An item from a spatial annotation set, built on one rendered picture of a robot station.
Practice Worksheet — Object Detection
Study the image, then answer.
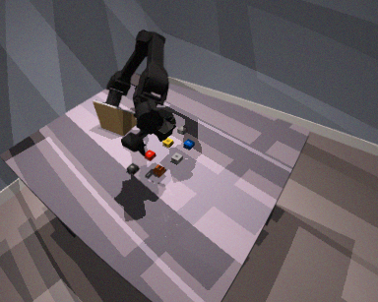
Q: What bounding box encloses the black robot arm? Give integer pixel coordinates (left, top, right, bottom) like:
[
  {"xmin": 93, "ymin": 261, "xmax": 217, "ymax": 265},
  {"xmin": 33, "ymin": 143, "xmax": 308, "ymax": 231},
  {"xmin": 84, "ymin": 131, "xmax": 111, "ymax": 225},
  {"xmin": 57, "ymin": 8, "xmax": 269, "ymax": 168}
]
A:
[{"xmin": 103, "ymin": 30, "xmax": 176, "ymax": 141}]

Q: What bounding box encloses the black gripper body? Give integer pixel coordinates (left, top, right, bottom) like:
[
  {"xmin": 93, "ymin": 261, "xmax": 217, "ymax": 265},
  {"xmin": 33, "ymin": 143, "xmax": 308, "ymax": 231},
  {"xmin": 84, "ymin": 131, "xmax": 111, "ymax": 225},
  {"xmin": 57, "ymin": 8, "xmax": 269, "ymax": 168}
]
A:
[{"xmin": 121, "ymin": 109, "xmax": 173, "ymax": 152}]

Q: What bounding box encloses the blue block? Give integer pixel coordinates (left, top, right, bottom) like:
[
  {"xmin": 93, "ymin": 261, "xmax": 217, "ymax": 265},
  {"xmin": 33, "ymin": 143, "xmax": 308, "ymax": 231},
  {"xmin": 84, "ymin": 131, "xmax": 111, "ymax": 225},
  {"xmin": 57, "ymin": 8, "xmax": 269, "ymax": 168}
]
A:
[{"xmin": 183, "ymin": 139, "xmax": 195, "ymax": 150}]

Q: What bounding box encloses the red block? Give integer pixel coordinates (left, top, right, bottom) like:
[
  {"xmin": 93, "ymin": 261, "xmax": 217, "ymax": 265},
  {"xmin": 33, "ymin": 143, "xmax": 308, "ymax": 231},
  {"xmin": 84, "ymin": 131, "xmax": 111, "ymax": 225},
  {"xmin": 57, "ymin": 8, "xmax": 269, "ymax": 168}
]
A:
[{"xmin": 144, "ymin": 150, "xmax": 156, "ymax": 161}]

